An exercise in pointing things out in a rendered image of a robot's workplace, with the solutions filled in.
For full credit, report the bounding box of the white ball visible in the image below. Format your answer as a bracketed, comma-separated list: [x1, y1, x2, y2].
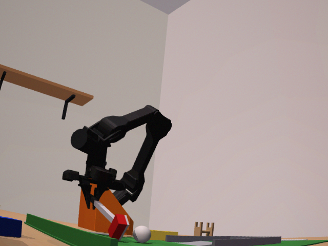
[133, 226, 151, 243]

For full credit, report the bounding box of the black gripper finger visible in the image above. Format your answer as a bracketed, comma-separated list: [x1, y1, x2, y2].
[78, 183, 92, 209]
[92, 187, 109, 210]

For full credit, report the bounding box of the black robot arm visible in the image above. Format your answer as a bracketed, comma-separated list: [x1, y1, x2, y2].
[71, 105, 172, 206]

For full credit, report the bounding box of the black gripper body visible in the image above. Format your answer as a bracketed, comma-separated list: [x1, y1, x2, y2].
[62, 156, 126, 191]

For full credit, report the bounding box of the green putting mat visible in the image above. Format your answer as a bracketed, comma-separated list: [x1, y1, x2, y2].
[24, 222, 328, 246]

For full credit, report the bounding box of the red golf putter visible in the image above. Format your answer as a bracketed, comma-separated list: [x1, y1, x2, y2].
[90, 194, 129, 241]

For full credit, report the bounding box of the blue putter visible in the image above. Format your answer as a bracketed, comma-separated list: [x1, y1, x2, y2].
[0, 216, 22, 237]

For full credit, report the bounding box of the yellow rectangular block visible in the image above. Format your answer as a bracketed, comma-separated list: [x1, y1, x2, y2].
[150, 230, 178, 241]

